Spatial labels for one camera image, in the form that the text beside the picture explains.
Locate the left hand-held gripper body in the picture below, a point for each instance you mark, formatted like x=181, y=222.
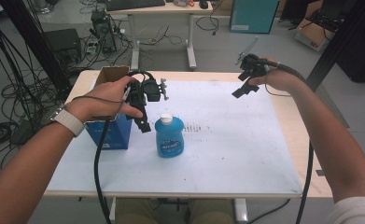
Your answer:
x=152, y=90

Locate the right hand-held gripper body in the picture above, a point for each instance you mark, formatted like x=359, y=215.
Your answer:
x=255, y=63

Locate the blue bottle with white cap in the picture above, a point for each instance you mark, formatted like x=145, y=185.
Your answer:
x=169, y=140

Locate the blue cardboard box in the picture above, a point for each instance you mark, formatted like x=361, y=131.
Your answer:
x=111, y=133

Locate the person's right hand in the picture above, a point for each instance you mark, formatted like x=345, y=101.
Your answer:
x=279, y=79

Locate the person's left hand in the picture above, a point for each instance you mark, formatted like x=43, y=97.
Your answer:
x=102, y=99

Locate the teal cabinet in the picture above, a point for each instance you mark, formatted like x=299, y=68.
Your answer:
x=253, y=15

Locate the white table mat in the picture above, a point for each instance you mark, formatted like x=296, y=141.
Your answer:
x=227, y=149

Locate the brown cardboard box red print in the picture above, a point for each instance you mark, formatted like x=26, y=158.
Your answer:
x=312, y=35

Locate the white wristwatch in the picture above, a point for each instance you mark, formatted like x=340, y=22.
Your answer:
x=69, y=121

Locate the white power strip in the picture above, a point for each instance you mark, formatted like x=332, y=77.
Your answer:
x=91, y=46

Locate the black computer tower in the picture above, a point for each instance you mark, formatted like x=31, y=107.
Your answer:
x=104, y=31

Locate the black computer mouse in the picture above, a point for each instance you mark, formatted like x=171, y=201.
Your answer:
x=203, y=4

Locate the white desk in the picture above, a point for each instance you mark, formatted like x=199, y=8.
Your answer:
x=158, y=8

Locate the black metal column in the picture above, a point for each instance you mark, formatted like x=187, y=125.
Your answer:
x=30, y=34
x=339, y=40

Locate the black keyboard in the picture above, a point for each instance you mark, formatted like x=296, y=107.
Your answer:
x=133, y=4

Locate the person's left leg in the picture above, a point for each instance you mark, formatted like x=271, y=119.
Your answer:
x=136, y=213

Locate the person's leg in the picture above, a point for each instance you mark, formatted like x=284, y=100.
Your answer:
x=211, y=213
x=136, y=213

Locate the black box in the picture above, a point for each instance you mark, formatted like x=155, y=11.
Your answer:
x=63, y=42

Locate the black cabinet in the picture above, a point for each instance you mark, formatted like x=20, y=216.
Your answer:
x=362, y=53

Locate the person's right leg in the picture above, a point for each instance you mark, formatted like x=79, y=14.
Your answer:
x=211, y=213

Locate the dark grey floor pad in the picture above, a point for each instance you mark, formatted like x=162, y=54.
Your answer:
x=23, y=133

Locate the white sleeve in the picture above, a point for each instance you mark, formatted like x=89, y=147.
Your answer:
x=357, y=213

